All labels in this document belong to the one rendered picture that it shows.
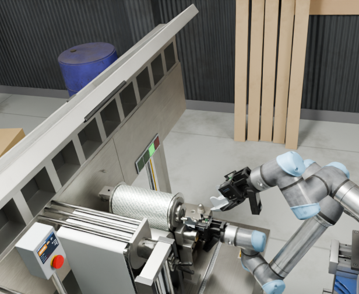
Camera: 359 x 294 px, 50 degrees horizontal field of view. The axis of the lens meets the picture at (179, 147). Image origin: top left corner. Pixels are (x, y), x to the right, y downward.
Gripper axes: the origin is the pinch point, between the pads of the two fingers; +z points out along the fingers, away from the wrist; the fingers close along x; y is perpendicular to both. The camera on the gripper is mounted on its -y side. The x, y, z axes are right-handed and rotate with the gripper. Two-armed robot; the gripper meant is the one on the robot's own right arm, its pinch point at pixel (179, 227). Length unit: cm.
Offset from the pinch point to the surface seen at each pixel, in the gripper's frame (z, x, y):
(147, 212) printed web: 5.9, 11.6, 18.9
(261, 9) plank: 20, -244, 13
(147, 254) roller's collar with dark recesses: -6.4, 33.9, 25.9
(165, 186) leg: 46, -71, -50
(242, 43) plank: 35, -232, -14
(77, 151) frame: 30, 11, 43
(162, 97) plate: 29, -57, 28
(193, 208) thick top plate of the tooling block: 1.2, -17.2, -6.0
